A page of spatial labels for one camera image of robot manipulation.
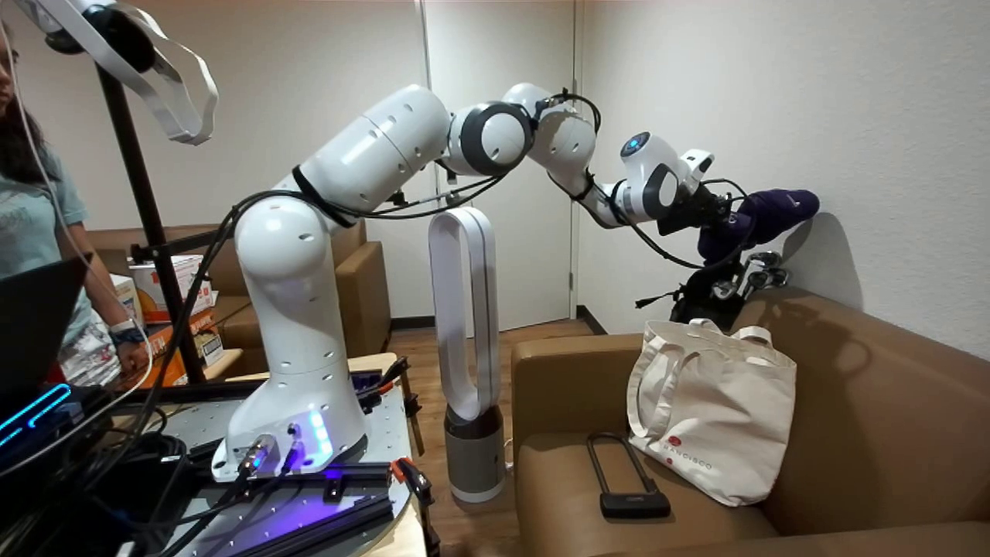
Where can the grey tower fan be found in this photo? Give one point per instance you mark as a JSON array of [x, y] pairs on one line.
[[463, 274]]

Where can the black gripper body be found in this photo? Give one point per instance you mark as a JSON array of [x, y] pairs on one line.
[[720, 293]]

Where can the black laptop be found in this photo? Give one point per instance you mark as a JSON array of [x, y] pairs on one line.
[[35, 314]]

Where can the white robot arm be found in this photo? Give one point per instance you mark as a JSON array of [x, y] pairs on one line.
[[315, 284]]

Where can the white canvas tote bag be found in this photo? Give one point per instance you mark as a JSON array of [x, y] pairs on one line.
[[711, 406]]

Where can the person in teal shirt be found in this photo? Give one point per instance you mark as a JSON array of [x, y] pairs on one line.
[[40, 222]]

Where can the black camera tripod stand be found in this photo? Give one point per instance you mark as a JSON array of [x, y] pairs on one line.
[[138, 58]]

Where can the purple golf club headcover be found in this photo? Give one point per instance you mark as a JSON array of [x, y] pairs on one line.
[[755, 222]]

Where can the black golf bag with clubs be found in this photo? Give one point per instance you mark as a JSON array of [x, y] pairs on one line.
[[755, 222]]

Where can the tan leather couch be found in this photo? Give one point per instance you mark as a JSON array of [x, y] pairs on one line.
[[889, 449]]

